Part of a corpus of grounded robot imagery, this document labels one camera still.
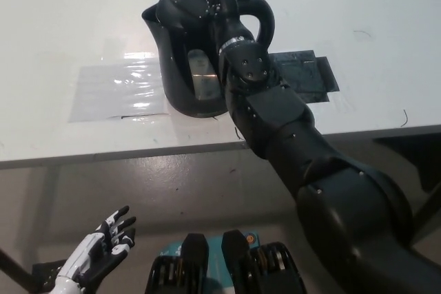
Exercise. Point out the clear plastic sheet patch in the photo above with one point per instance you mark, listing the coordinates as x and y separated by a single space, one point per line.
113 91

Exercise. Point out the black electric kettle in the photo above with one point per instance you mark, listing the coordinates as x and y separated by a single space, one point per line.
179 63

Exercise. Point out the black table leg frame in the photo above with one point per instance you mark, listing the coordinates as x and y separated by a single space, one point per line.
429 201

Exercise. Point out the large black tape patch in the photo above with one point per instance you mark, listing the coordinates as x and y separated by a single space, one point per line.
310 73

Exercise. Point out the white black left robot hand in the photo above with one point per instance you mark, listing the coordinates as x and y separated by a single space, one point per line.
100 246

